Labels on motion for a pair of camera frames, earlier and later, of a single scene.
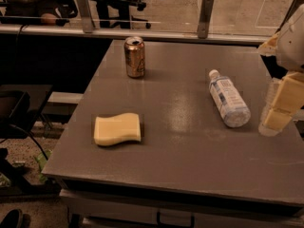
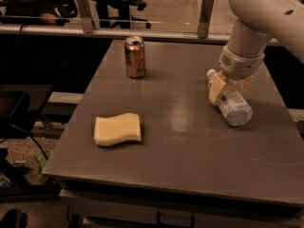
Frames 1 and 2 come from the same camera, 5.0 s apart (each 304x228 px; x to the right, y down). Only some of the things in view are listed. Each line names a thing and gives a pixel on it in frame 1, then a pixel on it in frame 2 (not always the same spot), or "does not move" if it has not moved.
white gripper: (293, 47) → (239, 65)
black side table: (20, 107) does not move
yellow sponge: (117, 129) does not move
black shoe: (11, 219) does not move
